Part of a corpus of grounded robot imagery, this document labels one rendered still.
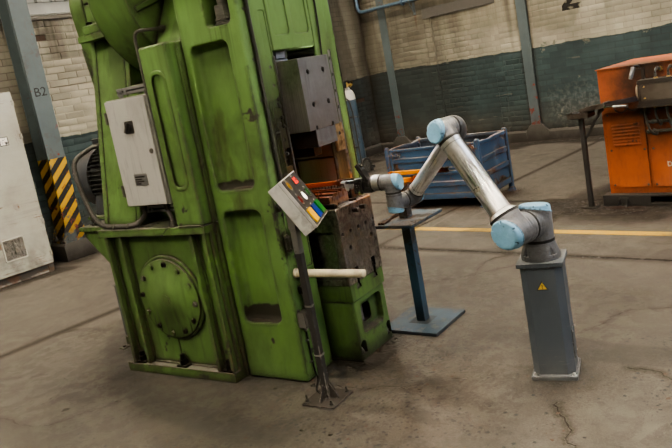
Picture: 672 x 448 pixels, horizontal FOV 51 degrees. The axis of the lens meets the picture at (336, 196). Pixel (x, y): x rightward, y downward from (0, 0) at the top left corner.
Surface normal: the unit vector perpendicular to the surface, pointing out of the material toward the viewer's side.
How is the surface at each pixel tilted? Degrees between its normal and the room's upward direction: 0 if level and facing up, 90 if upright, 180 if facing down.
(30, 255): 90
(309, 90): 90
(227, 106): 89
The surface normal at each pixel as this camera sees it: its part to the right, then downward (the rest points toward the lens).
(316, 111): 0.83, -0.06
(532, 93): -0.66, 0.25
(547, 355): -0.37, 0.24
